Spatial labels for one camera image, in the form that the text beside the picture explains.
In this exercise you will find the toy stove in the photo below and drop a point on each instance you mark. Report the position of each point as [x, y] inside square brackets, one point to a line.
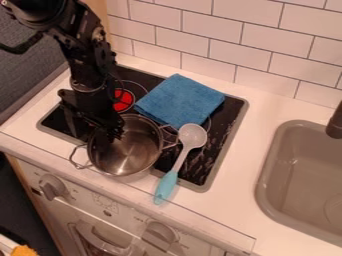
[222, 133]

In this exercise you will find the silver pot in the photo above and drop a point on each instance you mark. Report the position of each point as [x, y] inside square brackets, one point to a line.
[133, 150]

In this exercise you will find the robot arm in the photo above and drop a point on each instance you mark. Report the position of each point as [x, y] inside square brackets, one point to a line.
[82, 43]

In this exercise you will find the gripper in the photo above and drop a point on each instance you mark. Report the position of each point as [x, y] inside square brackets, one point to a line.
[92, 105]

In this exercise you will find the toy sink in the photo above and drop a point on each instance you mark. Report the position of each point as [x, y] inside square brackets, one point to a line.
[302, 186]

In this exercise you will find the blue cloth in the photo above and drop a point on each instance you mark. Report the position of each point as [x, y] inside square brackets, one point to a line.
[180, 100]

